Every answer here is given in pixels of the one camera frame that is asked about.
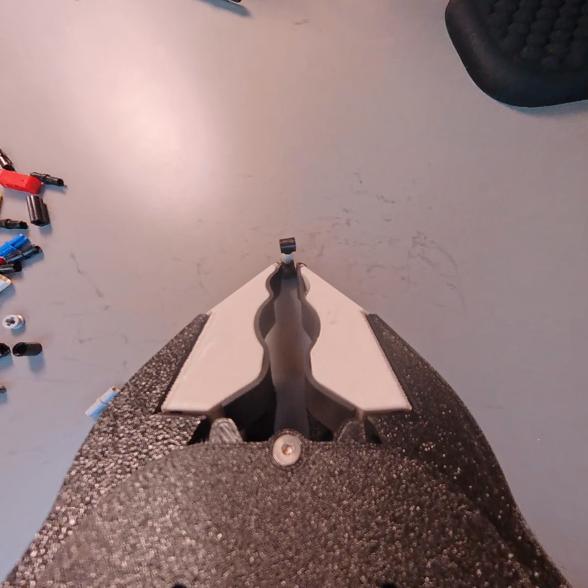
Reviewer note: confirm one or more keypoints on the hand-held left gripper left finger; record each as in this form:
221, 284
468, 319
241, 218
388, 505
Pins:
216, 367

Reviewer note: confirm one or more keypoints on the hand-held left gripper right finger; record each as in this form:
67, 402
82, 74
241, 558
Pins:
363, 367

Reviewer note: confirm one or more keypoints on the white toy sleeve piece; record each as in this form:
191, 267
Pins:
288, 260

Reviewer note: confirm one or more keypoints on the black angled toy connector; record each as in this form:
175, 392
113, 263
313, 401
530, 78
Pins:
288, 245

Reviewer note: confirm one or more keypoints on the pile of small toy pieces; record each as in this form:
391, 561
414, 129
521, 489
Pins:
23, 211

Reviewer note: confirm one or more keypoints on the grey desk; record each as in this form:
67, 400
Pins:
367, 184

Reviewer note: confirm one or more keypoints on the light grey toy pin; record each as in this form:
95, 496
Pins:
101, 401

